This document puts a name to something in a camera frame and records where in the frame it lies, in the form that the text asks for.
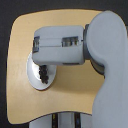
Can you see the dark purple grape bunch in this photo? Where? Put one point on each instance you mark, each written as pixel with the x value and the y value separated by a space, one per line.
pixel 43 72

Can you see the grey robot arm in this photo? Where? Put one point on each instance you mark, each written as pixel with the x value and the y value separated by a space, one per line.
pixel 104 42

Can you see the white round plate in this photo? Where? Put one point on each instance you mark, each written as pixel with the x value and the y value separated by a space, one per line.
pixel 32 71

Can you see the white table base frame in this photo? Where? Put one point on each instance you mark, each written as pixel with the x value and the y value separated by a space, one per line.
pixel 63 120

